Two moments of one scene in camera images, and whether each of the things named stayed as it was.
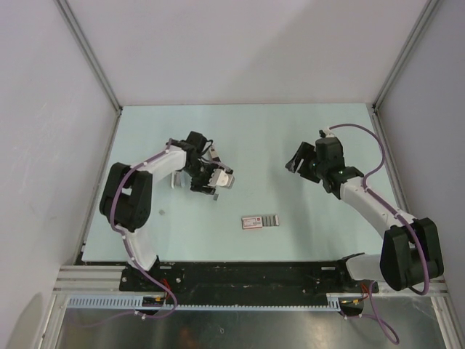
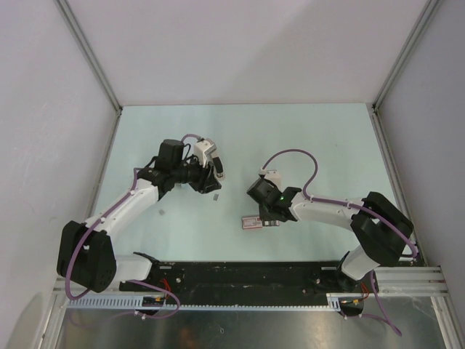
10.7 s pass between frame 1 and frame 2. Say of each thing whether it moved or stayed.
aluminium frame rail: stayed
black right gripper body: moved
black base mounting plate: stayed
